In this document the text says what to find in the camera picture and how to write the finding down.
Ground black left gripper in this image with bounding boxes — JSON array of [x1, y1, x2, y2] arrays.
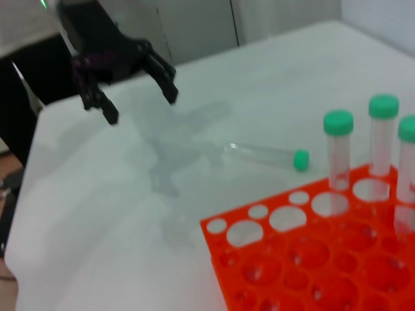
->
[[60, 0, 180, 126]]

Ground clear tube with green cap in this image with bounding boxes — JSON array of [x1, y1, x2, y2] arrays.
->
[[394, 115, 415, 237], [368, 93, 400, 198], [223, 142, 311, 172], [323, 109, 355, 216]]

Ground orange test tube rack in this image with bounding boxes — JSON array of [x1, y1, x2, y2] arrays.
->
[[200, 163, 415, 311]]

